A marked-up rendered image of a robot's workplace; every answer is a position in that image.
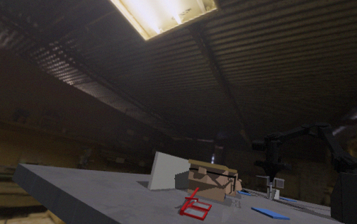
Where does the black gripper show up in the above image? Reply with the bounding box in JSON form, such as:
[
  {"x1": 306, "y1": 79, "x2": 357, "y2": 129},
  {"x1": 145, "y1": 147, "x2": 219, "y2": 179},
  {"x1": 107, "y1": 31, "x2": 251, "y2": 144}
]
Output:
[{"x1": 254, "y1": 151, "x2": 292, "y2": 183}]

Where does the white block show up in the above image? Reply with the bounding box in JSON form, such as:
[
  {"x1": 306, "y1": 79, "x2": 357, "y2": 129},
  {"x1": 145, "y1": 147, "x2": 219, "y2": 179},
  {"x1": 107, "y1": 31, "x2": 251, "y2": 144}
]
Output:
[{"x1": 267, "y1": 188, "x2": 280, "y2": 199}]

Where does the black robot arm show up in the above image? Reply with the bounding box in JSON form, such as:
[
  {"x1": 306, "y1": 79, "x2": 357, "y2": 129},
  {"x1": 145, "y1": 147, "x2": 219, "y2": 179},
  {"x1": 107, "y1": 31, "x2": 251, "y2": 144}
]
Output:
[{"x1": 252, "y1": 122, "x2": 357, "y2": 174}]

